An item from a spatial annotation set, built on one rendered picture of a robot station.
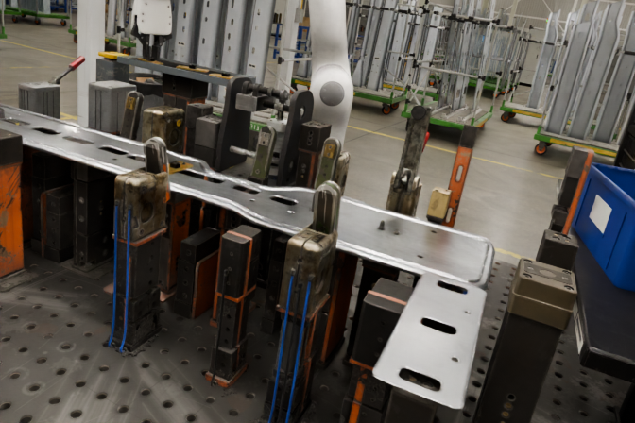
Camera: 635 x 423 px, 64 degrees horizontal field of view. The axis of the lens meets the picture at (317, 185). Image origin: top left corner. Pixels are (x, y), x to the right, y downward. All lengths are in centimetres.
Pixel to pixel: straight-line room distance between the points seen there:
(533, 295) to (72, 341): 83
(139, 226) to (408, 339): 52
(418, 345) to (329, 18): 98
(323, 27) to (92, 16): 365
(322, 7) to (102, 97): 61
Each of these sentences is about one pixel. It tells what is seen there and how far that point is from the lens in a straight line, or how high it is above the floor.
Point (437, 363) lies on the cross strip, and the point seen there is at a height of 100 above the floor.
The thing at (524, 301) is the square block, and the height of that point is 102.
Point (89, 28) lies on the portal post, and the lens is 492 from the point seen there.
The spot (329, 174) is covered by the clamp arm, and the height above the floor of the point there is 103.
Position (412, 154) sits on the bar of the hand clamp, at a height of 112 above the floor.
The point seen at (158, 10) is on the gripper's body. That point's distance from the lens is 153.
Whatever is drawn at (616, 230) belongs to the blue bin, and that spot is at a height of 110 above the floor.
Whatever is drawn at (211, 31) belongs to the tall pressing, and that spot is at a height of 102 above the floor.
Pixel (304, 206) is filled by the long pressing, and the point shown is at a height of 100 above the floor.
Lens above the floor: 136
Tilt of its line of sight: 18 degrees down
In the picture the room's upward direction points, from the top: 9 degrees clockwise
